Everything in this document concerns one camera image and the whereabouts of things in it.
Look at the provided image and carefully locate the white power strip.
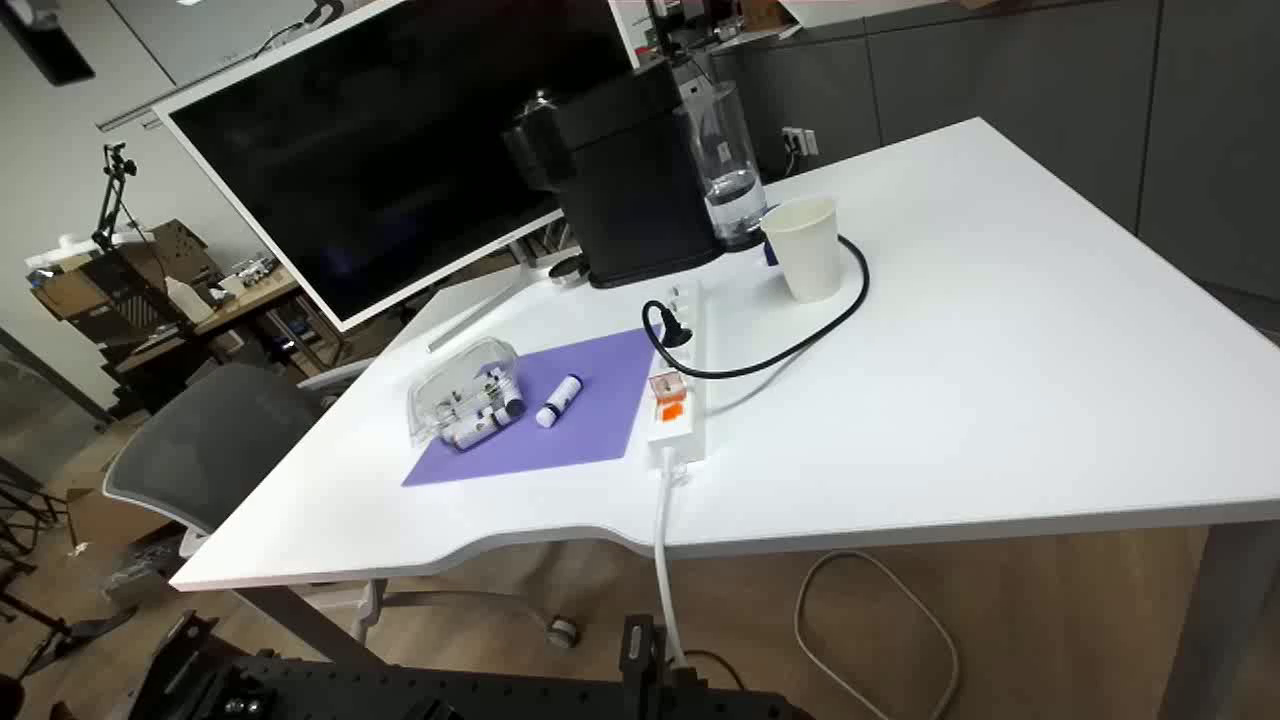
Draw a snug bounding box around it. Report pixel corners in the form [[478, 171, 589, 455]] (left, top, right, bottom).
[[648, 283, 704, 465]]

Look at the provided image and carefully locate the purple mat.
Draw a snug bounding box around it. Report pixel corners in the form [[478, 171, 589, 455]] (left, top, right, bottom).
[[407, 331, 651, 486]]

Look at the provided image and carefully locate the white tube on mat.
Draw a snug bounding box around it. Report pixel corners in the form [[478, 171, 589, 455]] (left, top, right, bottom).
[[532, 371, 584, 428]]

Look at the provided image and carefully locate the clear plastic container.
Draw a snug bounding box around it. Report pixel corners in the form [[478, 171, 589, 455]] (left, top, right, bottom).
[[407, 341, 523, 451]]

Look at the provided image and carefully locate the white paper cup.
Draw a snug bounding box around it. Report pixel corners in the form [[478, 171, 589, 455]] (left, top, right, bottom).
[[761, 196, 845, 299]]

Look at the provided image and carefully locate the black coffee machine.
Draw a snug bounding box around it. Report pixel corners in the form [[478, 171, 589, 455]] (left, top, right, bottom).
[[504, 63, 721, 287]]

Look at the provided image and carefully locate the clear water tank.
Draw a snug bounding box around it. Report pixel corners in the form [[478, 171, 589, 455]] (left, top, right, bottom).
[[674, 63, 767, 248]]

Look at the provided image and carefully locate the white computer monitor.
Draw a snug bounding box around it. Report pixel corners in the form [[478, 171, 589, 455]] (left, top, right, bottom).
[[156, 0, 633, 329]]

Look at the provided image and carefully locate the grey office chair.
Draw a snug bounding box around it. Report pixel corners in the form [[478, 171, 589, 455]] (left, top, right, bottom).
[[105, 365, 324, 533]]

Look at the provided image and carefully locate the wooden cluttered side desk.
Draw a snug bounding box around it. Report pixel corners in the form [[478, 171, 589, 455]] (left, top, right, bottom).
[[28, 221, 339, 408]]

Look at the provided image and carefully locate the black perforated breadboard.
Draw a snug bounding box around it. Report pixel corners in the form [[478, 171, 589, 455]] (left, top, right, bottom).
[[127, 616, 813, 720]]

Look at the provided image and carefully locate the black power cable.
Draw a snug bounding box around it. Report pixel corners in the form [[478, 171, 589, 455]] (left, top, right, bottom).
[[638, 232, 874, 383]]

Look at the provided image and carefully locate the white power strip cable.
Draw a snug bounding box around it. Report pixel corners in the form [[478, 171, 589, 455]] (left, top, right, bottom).
[[648, 451, 969, 720]]

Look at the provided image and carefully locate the black camera tripod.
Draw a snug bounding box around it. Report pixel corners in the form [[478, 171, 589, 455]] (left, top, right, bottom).
[[92, 143, 139, 253]]

